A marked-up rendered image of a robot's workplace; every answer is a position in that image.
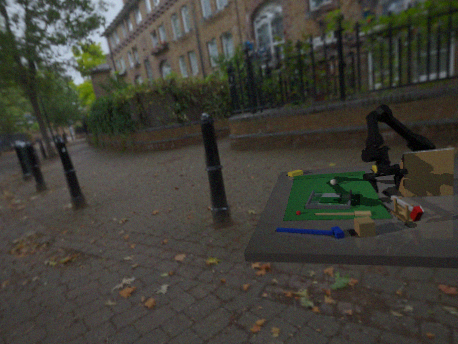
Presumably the blue golf putter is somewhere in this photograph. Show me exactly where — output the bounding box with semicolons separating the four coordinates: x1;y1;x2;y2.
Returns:
276;226;345;238

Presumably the green putting mat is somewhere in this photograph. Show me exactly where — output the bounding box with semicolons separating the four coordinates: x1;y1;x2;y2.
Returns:
283;175;392;221

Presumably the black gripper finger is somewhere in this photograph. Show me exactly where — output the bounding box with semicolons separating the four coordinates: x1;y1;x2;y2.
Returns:
394;175;405;190
366;179;378;193

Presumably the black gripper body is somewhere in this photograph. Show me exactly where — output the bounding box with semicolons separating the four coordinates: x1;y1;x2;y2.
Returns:
363;160;408;180

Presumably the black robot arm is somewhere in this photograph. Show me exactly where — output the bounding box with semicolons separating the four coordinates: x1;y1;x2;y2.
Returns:
361;104;436;175

